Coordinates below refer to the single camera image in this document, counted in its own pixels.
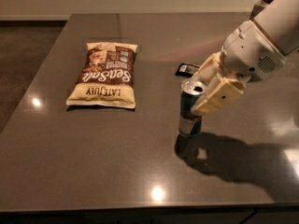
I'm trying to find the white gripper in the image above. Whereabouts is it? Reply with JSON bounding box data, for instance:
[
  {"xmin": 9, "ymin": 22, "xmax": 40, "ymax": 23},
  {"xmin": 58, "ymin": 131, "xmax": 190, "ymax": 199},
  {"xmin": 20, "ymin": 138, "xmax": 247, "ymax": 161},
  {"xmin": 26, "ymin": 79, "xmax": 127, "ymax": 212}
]
[{"xmin": 192, "ymin": 21, "xmax": 286, "ymax": 115}]

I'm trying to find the redbull can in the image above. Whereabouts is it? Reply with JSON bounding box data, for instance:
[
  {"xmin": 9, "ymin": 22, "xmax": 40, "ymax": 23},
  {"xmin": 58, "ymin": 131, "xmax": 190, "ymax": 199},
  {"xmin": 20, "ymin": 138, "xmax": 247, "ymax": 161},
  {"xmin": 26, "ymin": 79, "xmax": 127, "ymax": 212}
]
[{"xmin": 178, "ymin": 78, "xmax": 206, "ymax": 136}]

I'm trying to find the black rxbar chocolate bar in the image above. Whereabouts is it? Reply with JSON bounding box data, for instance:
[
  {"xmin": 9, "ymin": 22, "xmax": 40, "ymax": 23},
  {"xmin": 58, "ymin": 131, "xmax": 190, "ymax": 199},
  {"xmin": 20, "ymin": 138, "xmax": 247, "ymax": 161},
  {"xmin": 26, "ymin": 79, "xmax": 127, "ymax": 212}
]
[{"xmin": 175, "ymin": 63, "xmax": 200, "ymax": 77}]

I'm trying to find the Late July chips bag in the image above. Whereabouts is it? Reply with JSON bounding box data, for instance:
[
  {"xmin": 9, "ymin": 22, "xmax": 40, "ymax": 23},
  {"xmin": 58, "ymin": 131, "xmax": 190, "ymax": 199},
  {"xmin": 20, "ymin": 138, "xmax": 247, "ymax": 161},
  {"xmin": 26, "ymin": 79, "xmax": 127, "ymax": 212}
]
[{"xmin": 66, "ymin": 42, "xmax": 137, "ymax": 109}]

